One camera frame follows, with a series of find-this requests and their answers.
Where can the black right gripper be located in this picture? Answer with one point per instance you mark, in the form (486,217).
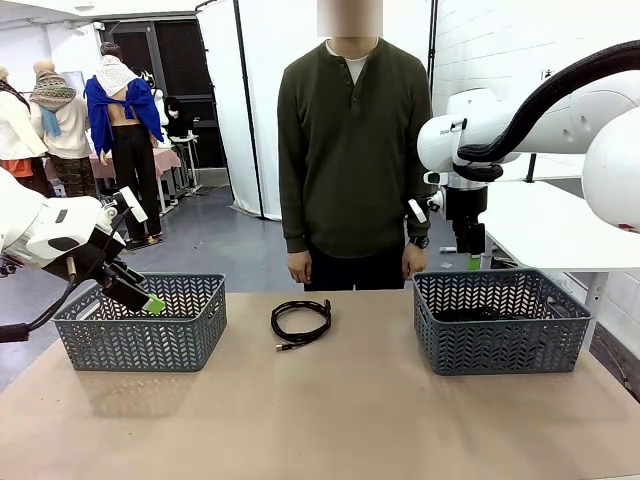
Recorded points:
(467,207)

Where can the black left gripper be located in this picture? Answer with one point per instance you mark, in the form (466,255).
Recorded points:
(107,255)

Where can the person's right forearm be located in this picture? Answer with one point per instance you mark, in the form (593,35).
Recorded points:
(295,225)

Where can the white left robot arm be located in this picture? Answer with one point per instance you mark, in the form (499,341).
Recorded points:
(30,220)

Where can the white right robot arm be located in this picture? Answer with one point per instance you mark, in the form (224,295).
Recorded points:
(480,125)

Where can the person's left forearm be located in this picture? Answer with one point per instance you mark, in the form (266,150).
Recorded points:
(427,231)

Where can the person's left hand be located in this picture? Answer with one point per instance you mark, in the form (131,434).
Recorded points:
(415,262)

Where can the person's right hand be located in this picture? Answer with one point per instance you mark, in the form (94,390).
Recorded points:
(300,267)

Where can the black wrist watch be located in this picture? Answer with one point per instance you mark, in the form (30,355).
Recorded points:
(420,242)

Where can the grey plastic lattice basket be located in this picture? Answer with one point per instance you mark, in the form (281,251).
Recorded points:
(140,345)
(500,350)

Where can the white side table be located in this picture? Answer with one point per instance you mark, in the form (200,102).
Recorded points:
(540,235)

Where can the table with pink cloth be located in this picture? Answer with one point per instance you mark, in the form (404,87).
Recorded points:
(165,160)

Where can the person in green sweater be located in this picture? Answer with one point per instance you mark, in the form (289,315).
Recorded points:
(350,150)

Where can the mannequin with blue garment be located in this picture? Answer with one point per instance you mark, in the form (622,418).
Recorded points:
(122,110)

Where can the mannequin with knit hat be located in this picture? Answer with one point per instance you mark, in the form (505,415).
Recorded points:
(62,120)

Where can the white partition screen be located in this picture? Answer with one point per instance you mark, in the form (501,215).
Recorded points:
(225,125)

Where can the mannequin in cream coat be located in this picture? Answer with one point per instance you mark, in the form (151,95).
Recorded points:
(12,130)

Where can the black mesh door panel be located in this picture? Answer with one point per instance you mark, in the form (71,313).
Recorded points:
(185,75)

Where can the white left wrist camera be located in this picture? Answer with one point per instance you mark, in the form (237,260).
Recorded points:
(134,205)

